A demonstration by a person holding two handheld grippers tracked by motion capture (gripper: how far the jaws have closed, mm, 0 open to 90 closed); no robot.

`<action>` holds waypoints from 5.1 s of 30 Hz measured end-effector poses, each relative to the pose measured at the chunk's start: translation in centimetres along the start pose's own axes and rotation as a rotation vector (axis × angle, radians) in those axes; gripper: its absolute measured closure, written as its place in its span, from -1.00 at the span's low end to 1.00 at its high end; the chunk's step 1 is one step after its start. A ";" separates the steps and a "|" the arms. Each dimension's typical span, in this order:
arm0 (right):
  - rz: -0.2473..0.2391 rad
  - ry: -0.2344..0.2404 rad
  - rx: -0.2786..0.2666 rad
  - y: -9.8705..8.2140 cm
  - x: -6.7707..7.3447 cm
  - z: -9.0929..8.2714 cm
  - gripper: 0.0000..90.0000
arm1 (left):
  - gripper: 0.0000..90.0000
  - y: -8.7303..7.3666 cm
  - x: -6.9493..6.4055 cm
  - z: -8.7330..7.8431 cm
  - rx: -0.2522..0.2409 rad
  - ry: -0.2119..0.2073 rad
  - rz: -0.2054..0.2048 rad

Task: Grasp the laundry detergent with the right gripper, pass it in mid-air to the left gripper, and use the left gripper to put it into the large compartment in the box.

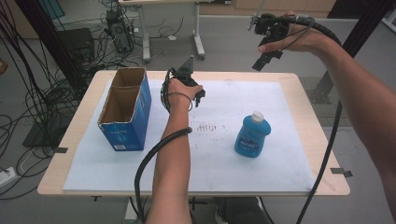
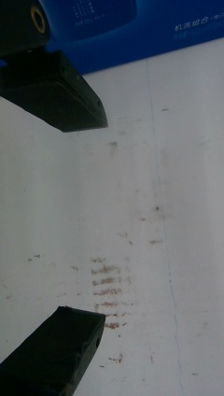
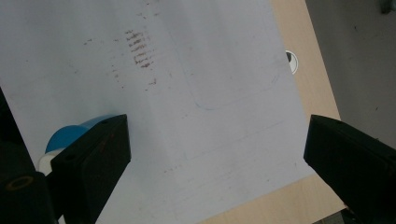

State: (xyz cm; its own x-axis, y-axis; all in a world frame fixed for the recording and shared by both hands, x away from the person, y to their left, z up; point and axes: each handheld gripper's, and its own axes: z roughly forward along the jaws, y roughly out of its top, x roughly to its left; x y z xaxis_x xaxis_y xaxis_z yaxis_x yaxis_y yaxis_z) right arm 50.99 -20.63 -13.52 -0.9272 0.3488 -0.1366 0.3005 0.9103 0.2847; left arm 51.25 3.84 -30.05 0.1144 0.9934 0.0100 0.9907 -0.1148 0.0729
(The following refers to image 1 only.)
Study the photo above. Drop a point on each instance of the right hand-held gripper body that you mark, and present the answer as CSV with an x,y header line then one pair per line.
x,y
269,26

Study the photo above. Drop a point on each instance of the person's left hand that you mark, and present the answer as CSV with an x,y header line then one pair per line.
x,y
182,91

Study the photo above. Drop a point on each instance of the white desk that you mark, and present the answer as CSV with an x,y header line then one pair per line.
x,y
198,37

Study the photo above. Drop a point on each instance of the black metal frame post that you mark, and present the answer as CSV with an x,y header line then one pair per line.
x,y
362,25
51,40

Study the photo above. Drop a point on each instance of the white foam board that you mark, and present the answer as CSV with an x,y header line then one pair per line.
x,y
218,168

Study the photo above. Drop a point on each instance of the grey grid floor mat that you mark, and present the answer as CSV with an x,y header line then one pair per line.
x,y
314,90

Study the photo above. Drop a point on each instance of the black computer tower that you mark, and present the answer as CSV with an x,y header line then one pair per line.
x,y
120,32

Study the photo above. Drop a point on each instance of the blue plastic bottle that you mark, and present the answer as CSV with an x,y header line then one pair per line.
x,y
251,140

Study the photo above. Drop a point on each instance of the wooden cabinet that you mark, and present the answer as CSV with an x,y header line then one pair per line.
x,y
280,6

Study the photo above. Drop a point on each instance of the black box on floor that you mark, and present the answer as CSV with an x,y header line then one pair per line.
x,y
77,43

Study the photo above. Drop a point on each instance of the black table edge clip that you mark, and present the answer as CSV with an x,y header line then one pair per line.
x,y
60,150
341,171

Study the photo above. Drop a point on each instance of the person's right hand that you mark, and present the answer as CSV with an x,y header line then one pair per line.
x,y
303,40

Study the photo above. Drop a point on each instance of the white power strip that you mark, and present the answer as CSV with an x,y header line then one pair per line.
x,y
6,176

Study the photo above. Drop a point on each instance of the blue cardboard box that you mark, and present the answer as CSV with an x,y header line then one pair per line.
x,y
137,118

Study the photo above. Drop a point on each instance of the person's right leg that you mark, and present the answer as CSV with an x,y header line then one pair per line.
x,y
239,211

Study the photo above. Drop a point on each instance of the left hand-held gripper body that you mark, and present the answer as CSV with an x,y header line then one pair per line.
x,y
185,72

